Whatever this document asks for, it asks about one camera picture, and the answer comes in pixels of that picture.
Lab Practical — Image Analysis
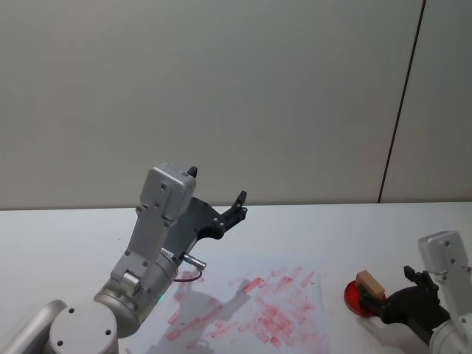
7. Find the white paper with red stamps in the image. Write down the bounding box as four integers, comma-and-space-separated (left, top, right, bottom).
125, 254, 331, 354

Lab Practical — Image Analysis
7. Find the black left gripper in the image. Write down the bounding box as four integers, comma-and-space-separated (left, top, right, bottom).
163, 165, 249, 261

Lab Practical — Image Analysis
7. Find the wooden stamp block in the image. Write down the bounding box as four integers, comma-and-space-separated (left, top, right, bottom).
355, 270, 385, 298

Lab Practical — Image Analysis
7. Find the round red ink pad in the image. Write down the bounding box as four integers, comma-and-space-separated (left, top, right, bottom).
342, 279, 386, 319

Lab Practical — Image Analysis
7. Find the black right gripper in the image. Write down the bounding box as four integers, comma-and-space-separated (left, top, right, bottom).
359, 265, 451, 335

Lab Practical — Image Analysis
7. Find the thin cable with silver plug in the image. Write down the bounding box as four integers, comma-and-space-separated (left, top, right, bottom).
173, 253, 208, 285

